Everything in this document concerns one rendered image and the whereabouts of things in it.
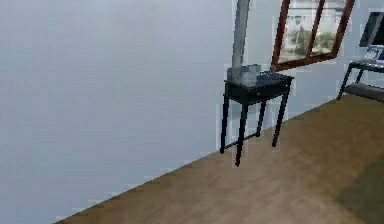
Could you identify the small dark flat object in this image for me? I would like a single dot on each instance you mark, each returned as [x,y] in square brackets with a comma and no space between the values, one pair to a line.
[270,75]

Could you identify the red-brown framed window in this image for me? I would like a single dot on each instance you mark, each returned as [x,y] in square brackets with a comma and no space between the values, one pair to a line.
[311,31]

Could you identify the black side table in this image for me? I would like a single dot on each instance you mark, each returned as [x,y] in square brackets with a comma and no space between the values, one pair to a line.
[256,90]

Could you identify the black television set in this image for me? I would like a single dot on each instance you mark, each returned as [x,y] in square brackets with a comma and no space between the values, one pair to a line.
[372,30]

